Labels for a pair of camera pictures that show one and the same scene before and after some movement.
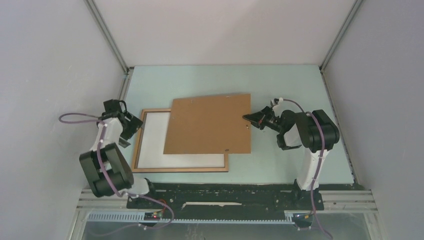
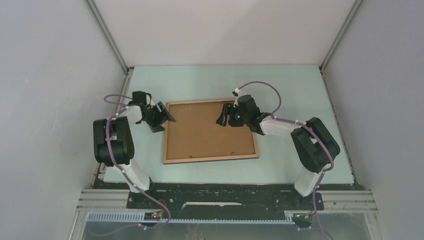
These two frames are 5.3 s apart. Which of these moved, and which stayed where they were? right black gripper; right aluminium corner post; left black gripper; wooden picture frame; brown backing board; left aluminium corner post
Moved: right black gripper; left black gripper; wooden picture frame
Stayed: left aluminium corner post; brown backing board; right aluminium corner post
